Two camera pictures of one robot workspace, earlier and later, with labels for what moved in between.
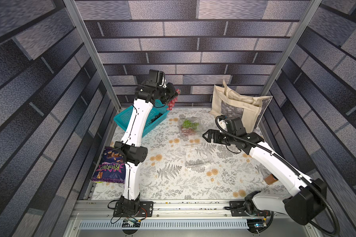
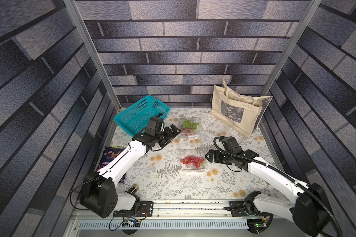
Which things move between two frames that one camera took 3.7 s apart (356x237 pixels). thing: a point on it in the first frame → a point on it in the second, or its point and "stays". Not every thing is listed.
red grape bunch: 171,103 → 193,161
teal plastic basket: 158,109 stays
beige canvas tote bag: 225,101 stays
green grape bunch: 187,123 stays
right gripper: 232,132 → 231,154
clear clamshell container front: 189,126 stays
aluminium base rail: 183,218 stays
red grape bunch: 187,131 stays
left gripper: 173,93 → 170,135
